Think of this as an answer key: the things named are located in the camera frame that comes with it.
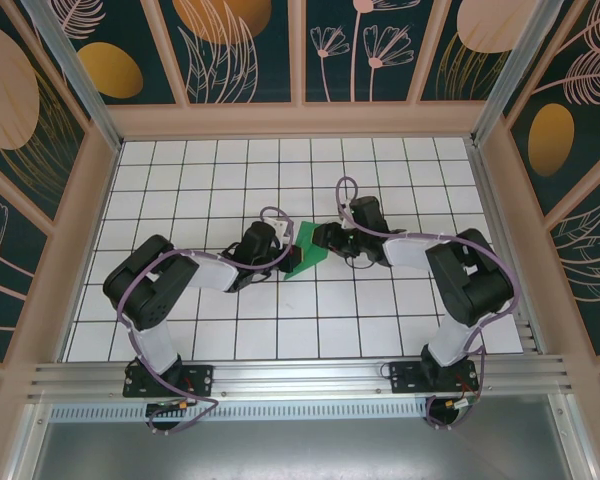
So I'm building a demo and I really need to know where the grey metal sheet panel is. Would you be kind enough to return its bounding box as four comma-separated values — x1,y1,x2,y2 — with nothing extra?
9,394,597,480

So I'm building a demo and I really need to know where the small black controller board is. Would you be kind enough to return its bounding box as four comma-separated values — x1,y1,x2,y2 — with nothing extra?
146,399,197,415
444,396,480,415

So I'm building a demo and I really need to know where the long aluminium mounting rail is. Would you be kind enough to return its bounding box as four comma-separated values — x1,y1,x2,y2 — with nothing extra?
27,354,575,402

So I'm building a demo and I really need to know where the aluminium side rail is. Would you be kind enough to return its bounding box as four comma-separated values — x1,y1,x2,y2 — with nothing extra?
466,141,540,357

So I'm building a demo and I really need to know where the slotted grey cable duct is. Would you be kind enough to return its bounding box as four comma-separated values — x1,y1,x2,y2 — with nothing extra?
49,402,432,422

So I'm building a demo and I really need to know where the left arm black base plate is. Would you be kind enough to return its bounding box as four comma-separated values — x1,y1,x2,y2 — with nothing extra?
123,361,215,399

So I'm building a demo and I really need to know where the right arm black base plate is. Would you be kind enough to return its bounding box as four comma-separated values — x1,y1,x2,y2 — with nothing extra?
389,358,479,396

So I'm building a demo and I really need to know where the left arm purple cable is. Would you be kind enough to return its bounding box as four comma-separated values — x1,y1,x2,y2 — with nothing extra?
117,205,294,435

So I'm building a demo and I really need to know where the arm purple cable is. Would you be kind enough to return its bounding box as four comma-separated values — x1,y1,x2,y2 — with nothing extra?
117,205,294,435
334,175,519,432

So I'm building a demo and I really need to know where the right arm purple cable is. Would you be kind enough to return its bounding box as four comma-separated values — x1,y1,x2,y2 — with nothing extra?
334,175,519,432

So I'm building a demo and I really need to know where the aluminium frame post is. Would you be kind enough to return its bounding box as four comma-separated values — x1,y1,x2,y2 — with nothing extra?
469,0,565,147
19,0,125,152

